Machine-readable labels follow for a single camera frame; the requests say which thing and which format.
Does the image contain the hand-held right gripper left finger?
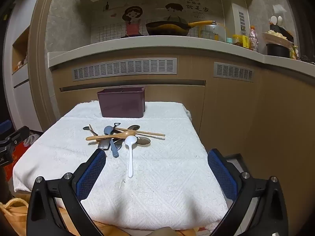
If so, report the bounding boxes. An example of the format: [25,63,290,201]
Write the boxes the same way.
[27,149,107,236]

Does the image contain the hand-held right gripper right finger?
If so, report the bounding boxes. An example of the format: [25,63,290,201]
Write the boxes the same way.
[208,149,288,236]

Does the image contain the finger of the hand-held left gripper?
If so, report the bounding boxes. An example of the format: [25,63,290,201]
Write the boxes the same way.
[5,126,30,150]
[0,120,12,135]

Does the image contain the wooden spoon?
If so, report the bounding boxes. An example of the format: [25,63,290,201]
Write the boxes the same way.
[86,131,136,141]

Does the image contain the metal spoons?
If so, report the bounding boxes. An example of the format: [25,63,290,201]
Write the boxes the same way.
[124,135,137,178]

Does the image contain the small metal spoon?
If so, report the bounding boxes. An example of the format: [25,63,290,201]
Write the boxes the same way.
[83,126,99,137]

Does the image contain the blue plastic spoon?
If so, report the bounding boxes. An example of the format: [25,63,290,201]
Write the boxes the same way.
[104,125,119,158]

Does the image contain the black handle spoon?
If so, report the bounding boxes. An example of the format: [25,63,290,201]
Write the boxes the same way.
[108,122,123,151]

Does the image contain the large metal spoon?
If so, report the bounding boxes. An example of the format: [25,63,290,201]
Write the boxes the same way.
[98,125,140,150]

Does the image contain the purple utensil holder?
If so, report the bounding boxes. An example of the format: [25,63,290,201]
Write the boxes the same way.
[97,87,146,118]

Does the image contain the red doormat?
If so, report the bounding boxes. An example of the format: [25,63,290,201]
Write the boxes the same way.
[11,141,29,168]

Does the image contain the white shelf cabinet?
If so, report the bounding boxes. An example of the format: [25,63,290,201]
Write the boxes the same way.
[10,17,45,133]

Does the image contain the white textured towel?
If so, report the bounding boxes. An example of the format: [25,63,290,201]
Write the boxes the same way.
[12,101,228,230]

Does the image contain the short grey vent grille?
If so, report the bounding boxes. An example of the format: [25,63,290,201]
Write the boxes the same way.
[214,62,255,81]

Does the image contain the long grey vent grille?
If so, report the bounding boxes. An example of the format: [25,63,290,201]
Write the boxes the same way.
[72,58,178,81]

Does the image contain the black pot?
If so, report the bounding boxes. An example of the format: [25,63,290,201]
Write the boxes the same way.
[266,43,291,58]

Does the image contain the plastic bottle orange cap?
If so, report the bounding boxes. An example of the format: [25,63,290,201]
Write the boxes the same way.
[248,26,259,52]

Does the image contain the glass pot lid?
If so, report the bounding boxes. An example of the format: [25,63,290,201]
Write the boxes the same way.
[199,23,226,42]

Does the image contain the black holder white spoons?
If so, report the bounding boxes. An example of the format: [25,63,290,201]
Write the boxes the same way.
[269,16,287,33]

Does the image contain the beige rope handle bag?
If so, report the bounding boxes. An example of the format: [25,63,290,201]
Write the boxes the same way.
[0,198,30,227]

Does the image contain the cartoon wall sticker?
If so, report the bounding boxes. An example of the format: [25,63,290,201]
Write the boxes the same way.
[91,0,224,43]

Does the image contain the white louvered wall panel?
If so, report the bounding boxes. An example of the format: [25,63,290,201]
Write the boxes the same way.
[237,11,246,31]

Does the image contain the black wok yellow handle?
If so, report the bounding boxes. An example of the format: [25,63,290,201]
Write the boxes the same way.
[146,20,217,36]

